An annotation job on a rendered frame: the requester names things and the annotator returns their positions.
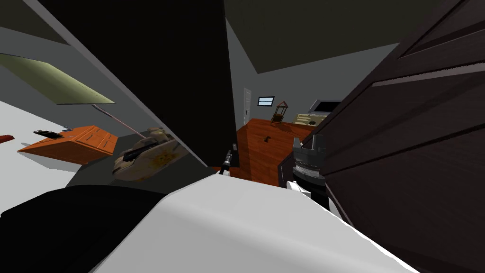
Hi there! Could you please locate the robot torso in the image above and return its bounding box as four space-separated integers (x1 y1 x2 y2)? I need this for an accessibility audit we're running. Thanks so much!
90 149 419 273

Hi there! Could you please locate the white door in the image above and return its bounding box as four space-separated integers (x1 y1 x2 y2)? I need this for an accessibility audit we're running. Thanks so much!
242 87 252 126

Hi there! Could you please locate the brown rocking chair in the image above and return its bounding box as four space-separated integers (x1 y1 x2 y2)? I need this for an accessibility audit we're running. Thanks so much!
270 101 289 126

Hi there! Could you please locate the beige armchair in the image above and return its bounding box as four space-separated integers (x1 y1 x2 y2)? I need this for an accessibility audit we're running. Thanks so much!
112 127 189 182

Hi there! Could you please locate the beige cabinet with television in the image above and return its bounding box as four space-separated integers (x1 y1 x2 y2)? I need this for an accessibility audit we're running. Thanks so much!
294 99 342 127

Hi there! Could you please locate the orange wooden dresser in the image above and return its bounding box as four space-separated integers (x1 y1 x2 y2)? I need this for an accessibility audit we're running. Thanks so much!
17 125 119 166

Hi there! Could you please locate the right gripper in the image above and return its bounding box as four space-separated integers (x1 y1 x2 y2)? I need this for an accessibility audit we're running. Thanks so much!
292 134 327 164

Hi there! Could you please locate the dark brown panelled door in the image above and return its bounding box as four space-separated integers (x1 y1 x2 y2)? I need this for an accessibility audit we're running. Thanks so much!
278 0 485 273

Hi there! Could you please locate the olive green rug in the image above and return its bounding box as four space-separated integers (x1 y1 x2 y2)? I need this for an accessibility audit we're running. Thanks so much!
0 53 116 106

